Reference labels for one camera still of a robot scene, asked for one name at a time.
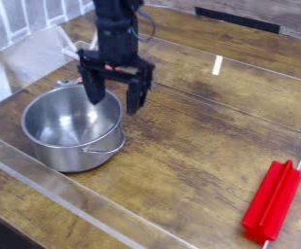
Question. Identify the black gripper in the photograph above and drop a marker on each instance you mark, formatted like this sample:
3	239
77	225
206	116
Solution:
137	74

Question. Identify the silver metal pot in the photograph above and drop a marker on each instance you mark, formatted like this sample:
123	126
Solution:
76	135

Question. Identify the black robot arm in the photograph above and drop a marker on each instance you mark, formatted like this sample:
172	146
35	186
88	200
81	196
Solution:
117	28

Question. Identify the red plastic bracket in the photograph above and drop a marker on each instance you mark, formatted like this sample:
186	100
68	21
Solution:
267	212

